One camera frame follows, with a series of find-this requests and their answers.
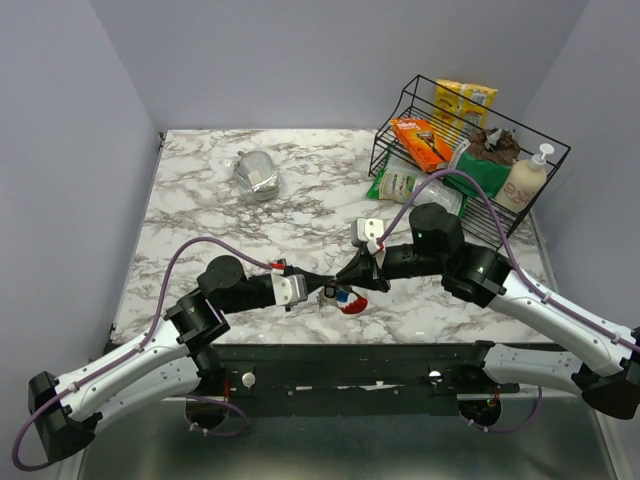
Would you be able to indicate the cream lotion pump bottle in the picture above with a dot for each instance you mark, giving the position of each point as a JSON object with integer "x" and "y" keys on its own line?
{"x": 524, "y": 181}

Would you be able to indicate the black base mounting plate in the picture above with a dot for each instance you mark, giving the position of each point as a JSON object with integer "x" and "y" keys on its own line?
{"x": 323, "y": 379}

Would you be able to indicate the silver foil pouch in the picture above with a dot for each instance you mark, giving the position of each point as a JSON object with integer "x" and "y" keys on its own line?
{"x": 257, "y": 175}

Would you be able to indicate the red carabiner keyring with chain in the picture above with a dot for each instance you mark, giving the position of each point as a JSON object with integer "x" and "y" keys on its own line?
{"x": 356, "y": 303}

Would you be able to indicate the blue key tag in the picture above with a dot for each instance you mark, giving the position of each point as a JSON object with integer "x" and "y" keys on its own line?
{"x": 341, "y": 296}

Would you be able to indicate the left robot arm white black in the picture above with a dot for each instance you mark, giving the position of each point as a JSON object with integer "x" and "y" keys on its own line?
{"x": 172, "y": 358}

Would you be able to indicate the black wire rack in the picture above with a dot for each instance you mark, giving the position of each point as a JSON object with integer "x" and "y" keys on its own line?
{"x": 416, "y": 100}

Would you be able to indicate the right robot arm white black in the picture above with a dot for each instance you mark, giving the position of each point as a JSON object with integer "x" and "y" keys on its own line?
{"x": 598, "y": 360}

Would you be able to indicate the green white wipes pack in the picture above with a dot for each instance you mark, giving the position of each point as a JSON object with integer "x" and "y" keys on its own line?
{"x": 397, "y": 181}

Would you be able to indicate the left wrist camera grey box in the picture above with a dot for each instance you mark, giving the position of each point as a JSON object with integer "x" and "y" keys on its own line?
{"x": 288, "y": 290}

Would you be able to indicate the orange razor box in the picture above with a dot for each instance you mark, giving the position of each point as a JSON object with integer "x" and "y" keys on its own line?
{"x": 424, "y": 145}

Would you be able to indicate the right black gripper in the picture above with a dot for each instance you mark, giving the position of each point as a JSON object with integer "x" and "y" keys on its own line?
{"x": 361, "y": 273}

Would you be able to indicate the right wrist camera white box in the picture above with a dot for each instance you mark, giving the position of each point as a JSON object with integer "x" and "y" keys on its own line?
{"x": 367, "y": 232}

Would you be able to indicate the yellow snack packet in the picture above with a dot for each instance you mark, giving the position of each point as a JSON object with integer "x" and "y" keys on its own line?
{"x": 462, "y": 108}

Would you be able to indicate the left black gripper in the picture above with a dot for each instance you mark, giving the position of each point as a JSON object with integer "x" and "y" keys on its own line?
{"x": 314, "y": 281}

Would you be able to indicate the brown green chocolate bag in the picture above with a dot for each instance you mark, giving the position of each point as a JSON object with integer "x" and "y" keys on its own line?
{"x": 487, "y": 156}

